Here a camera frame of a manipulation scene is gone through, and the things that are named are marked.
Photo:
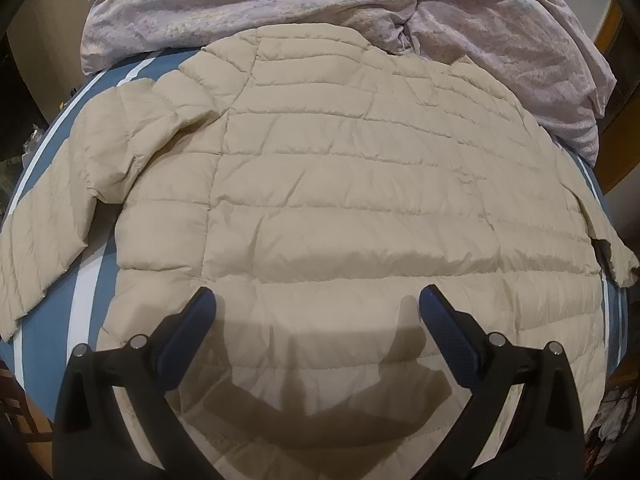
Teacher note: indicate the clutter on nightstand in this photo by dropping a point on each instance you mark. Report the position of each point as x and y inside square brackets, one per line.
[23, 130]

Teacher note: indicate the wooden door frame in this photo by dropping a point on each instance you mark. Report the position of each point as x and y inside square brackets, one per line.
[618, 40]

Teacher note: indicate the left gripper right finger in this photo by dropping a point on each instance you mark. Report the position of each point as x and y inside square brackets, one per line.
[545, 438]

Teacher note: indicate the beige puffer jacket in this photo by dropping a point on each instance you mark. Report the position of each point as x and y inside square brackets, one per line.
[323, 158]

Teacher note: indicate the blue white striped bedsheet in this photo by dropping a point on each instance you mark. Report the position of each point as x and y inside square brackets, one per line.
[377, 395]

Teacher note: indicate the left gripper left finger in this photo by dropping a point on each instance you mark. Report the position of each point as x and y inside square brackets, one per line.
[91, 440]

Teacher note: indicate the lilac floral duvet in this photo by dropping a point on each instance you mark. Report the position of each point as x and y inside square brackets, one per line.
[537, 48]

